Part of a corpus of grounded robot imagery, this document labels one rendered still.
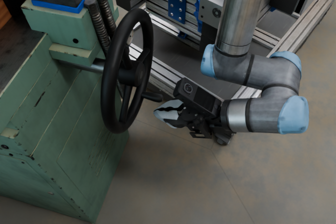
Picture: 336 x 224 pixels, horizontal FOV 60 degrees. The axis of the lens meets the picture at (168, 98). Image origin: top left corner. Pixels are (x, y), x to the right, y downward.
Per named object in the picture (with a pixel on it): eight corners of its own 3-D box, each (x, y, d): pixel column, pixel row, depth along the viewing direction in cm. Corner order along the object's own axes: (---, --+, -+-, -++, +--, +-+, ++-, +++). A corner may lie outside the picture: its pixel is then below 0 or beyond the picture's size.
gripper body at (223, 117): (190, 138, 74) (235, 141, 67) (174, 119, 68) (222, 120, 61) (198, 113, 78) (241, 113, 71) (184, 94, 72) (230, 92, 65)
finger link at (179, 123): (163, 127, 72) (195, 128, 67) (160, 124, 71) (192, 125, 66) (169, 112, 74) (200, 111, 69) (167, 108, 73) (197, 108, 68)
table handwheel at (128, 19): (104, 108, 48) (152, -20, 59) (-2, 83, 51) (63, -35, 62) (132, 149, 75) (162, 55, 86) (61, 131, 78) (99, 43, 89)
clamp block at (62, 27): (90, 52, 63) (80, 19, 56) (35, 41, 65) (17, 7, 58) (115, 9, 71) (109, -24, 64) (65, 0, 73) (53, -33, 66)
